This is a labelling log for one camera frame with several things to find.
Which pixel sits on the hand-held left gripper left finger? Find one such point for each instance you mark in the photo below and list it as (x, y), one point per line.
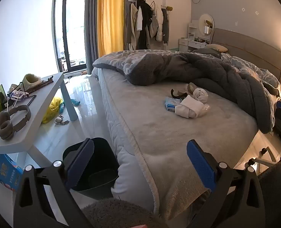
(81, 161)

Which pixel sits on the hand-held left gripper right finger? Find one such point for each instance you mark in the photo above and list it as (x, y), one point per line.
(201, 166)

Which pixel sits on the black trash bin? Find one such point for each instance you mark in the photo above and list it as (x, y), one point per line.
(100, 156)

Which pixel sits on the large white tissue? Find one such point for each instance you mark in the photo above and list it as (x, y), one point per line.
(188, 109)

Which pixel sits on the person's left hand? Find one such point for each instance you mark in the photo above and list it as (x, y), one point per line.
(139, 226)

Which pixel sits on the bunch of keys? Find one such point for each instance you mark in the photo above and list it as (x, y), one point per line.
(59, 119)

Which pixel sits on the yellow plastic bag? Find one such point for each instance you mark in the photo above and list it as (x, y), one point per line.
(52, 109)

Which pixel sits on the blue toy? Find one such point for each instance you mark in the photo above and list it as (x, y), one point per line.
(75, 102)

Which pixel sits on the grey bed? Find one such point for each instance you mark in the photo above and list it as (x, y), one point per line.
(154, 128)

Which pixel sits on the grey fleece garment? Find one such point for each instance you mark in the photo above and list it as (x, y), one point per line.
(112, 213)

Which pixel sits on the light blue table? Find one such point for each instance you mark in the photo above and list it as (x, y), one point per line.
(45, 106)

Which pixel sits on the blue cardboard box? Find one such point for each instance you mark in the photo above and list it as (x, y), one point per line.
(5, 173)

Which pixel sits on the grey headphones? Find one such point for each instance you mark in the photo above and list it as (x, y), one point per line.
(5, 128)

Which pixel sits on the dark wooden sticks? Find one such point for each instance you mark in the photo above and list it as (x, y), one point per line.
(45, 82)

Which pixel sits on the blue white packet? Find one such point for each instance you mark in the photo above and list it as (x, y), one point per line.
(18, 95)

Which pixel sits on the grey fleece duvet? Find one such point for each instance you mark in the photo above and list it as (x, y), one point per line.
(226, 76)

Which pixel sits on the beige pillow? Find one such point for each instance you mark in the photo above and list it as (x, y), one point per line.
(216, 47)

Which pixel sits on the white vanity table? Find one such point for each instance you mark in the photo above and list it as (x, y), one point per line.
(192, 43)

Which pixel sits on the grey headboard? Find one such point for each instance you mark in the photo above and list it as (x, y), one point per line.
(249, 45)

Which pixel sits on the black framed glass door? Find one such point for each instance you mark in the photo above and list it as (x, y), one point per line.
(65, 28)

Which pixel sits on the white cylinder lamp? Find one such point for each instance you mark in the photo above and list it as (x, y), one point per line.
(207, 30)

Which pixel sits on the white desktop shelf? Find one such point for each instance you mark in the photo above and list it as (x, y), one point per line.
(193, 26)

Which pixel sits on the round mirror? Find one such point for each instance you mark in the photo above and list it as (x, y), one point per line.
(205, 19)

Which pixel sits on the yellow curtain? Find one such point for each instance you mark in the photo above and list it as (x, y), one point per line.
(109, 16)

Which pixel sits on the row of hanging clothes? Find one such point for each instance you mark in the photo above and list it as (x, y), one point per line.
(142, 23)

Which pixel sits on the black metal frame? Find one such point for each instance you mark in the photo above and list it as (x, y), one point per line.
(32, 100)

